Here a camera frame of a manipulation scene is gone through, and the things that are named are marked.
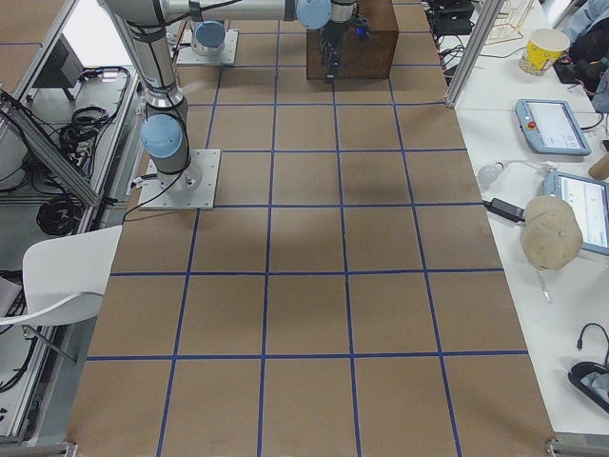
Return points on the beige baseball cap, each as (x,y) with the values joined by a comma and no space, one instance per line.
(551,237)

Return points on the white plastic chair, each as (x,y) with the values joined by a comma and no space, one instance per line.
(64,280)

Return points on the gold wire rack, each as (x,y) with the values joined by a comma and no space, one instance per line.
(509,22)

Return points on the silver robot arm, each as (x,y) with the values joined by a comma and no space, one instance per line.
(143,29)
(208,36)

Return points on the aluminium frame post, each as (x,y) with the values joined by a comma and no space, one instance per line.
(485,22)

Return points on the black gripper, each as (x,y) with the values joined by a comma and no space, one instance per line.
(332,34)

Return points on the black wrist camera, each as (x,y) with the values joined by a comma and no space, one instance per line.
(362,28)

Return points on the cardboard tube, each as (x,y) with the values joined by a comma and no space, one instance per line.
(600,170)

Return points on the black power adapter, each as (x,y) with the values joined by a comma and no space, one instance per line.
(505,210)

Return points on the dark wooden drawer cabinet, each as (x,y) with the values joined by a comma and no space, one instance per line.
(359,60)

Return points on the blue teach pendant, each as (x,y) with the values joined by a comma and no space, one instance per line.
(588,199)
(550,127)

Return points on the white light bulb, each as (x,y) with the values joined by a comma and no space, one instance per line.
(488,174)

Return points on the far blue teach pendant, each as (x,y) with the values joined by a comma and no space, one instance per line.
(550,127)

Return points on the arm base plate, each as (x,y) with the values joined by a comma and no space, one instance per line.
(195,189)
(187,57)

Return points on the near blue teach pendant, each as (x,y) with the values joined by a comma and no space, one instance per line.
(588,199)

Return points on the yellow popcorn paper cup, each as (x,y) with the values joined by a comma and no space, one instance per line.
(543,49)

